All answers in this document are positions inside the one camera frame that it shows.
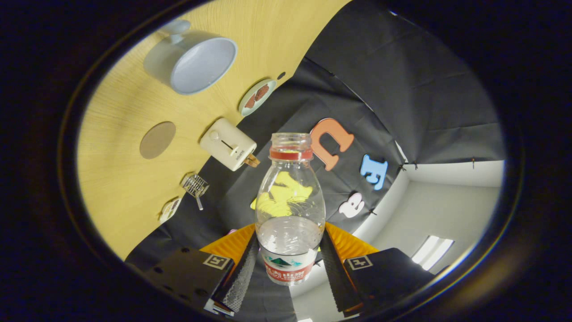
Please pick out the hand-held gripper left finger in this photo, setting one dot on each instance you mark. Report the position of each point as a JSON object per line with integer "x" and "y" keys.
{"x": 241, "y": 281}

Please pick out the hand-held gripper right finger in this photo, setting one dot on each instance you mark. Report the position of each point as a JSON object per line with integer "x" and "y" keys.
{"x": 335, "y": 277}

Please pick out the clear plastic juice bottle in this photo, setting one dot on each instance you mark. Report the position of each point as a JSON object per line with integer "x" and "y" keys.
{"x": 290, "y": 197}

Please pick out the round brown coaster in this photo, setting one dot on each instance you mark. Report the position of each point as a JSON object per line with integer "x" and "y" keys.
{"x": 157, "y": 140}

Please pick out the metal spoon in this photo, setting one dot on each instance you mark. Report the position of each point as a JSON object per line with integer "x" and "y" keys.
{"x": 199, "y": 203}

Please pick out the large ceiling light panel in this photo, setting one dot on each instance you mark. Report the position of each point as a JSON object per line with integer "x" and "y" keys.
{"x": 432, "y": 252}

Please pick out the white divided condiment tray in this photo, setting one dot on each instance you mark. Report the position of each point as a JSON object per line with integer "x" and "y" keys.
{"x": 170, "y": 210}

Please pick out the bread slice in toaster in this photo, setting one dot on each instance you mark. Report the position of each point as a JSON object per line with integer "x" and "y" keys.
{"x": 252, "y": 160}

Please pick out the white toaster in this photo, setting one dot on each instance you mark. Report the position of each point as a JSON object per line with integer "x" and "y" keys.
{"x": 223, "y": 143}

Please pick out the wooden table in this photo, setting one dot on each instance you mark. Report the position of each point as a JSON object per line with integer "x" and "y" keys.
{"x": 116, "y": 188}

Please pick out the pale green plate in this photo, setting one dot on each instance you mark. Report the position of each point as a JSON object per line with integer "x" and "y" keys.
{"x": 245, "y": 111}

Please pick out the brown meat piece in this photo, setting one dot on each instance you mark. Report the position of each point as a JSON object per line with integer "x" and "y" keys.
{"x": 262, "y": 92}
{"x": 250, "y": 102}

